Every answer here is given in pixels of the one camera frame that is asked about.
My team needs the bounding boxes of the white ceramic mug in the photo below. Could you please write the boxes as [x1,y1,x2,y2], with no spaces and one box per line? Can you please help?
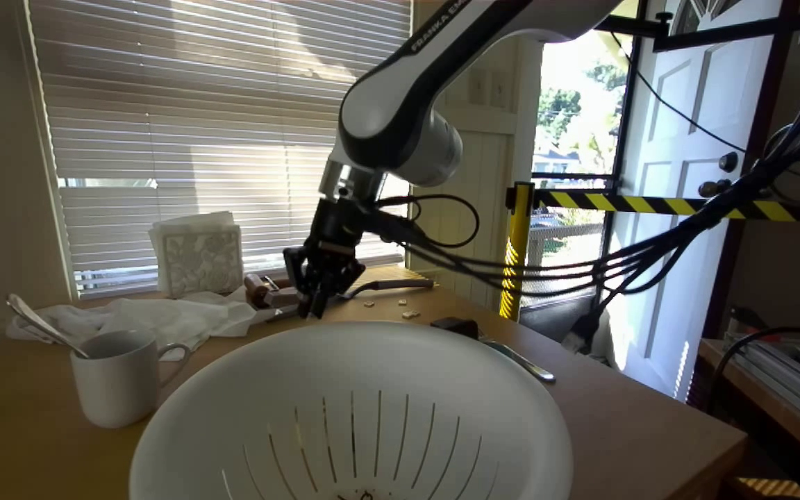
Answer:
[69,330,191,427]

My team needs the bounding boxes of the small black block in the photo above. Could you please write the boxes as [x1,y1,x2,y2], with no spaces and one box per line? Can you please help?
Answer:
[431,317,477,340]

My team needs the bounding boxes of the crumpled white cloth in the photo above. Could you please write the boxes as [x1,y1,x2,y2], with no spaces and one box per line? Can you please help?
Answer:
[40,292,279,351]

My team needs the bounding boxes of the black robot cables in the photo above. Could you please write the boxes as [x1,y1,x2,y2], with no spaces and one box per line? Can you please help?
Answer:
[361,37,800,355]

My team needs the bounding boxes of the white door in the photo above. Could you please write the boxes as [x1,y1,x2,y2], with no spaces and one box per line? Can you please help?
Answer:
[609,33,773,401]

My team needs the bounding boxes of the yellow black striped barrier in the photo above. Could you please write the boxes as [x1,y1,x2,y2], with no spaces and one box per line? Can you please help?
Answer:
[501,183,800,306]

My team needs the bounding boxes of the white plastic colander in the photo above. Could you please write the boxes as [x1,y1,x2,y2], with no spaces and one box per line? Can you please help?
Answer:
[127,323,572,500]

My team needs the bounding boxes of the black spatula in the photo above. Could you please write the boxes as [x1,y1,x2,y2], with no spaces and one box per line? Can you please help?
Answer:
[340,278,436,302]

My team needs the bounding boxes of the metal spoon in mug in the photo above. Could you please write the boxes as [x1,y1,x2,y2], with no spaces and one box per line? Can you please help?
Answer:
[6,295,88,359]

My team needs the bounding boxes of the white textured box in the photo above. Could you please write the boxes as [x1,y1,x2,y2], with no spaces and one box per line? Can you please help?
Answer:
[148,210,243,298]

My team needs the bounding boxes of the white window blinds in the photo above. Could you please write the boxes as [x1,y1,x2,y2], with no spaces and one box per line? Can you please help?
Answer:
[25,0,413,298]

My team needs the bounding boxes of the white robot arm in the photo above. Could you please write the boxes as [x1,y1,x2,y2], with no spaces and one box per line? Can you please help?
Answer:
[283,0,619,317]

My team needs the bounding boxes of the silver table knife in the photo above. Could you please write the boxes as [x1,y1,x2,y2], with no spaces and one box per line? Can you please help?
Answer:
[484,340,555,384]

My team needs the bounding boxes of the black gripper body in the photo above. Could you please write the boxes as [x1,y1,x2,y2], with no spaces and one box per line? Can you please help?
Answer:
[301,196,363,298]

